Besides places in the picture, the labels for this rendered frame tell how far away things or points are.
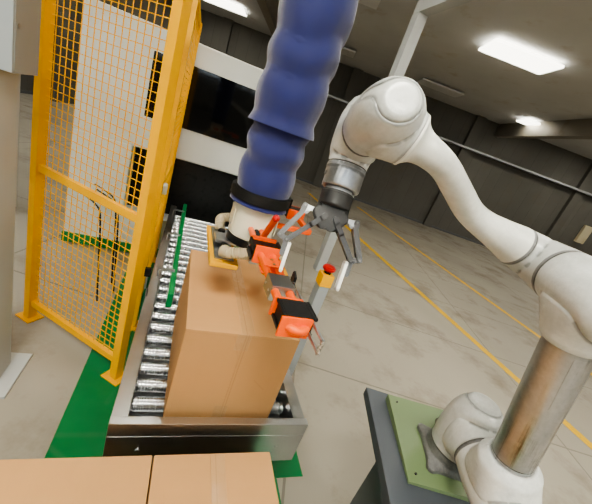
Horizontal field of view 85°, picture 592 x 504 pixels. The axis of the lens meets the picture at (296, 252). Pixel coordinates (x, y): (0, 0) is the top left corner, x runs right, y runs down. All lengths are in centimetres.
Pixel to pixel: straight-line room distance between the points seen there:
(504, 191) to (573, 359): 1306
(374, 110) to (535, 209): 1411
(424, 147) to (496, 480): 84
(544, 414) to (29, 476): 132
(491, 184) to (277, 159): 1270
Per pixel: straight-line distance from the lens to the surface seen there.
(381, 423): 140
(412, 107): 56
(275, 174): 111
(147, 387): 148
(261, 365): 124
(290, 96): 108
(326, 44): 113
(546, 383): 93
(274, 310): 76
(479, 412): 124
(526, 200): 1434
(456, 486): 138
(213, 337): 112
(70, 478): 127
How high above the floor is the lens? 162
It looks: 20 degrees down
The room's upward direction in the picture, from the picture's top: 20 degrees clockwise
